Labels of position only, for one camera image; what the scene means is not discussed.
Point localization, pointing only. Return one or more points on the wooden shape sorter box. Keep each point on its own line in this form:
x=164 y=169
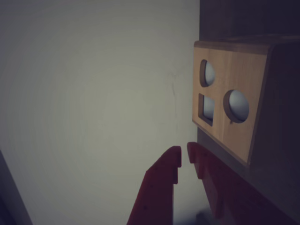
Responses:
x=234 y=70

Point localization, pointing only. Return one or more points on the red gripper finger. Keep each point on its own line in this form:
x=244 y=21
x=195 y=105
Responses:
x=234 y=201
x=159 y=187

